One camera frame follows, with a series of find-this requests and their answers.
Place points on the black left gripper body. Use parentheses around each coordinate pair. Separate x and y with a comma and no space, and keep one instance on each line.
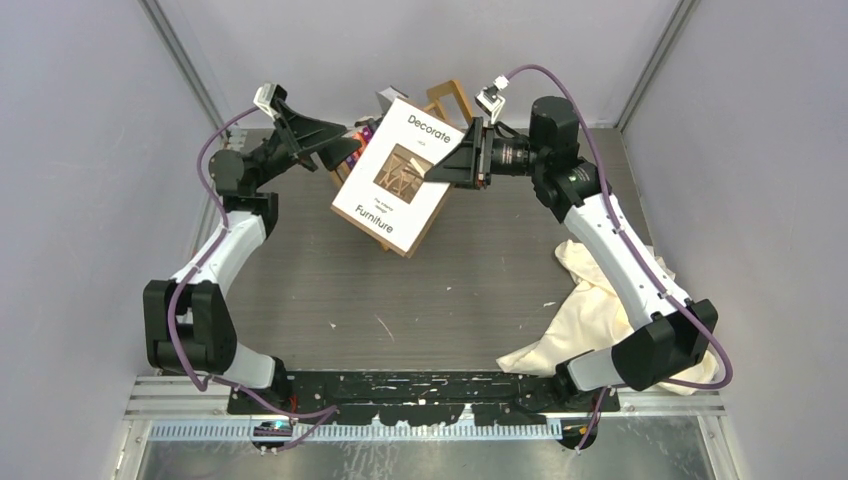
(273,157)

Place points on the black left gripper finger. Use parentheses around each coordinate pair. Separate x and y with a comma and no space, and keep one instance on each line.
(299,135)
(337,151)

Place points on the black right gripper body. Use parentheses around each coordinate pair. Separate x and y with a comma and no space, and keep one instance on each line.
(513,157)

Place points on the orange 78-Storey Treehouse book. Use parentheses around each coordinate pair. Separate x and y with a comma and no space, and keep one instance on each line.
(363,136)

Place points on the white Decorate Furniture book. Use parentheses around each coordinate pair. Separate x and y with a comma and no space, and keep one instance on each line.
(386,194)

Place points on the stack of grey magazines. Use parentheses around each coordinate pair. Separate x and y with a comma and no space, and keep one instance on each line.
(387,97)

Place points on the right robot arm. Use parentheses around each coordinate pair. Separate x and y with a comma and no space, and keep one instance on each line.
(671,331)

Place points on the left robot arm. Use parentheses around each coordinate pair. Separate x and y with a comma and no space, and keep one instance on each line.
(188,326)

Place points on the wooden book rack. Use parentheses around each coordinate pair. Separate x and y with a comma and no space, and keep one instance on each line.
(446,101)

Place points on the cream cloth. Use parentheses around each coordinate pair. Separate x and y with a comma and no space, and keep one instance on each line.
(591,317)

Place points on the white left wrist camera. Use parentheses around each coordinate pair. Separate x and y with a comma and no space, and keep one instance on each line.
(267,96)

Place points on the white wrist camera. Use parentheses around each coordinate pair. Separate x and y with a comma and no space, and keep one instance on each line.
(491,100)
(267,96)

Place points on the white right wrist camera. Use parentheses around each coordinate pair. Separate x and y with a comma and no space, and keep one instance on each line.
(491,100)

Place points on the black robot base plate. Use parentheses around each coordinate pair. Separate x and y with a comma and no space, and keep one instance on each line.
(421,398)

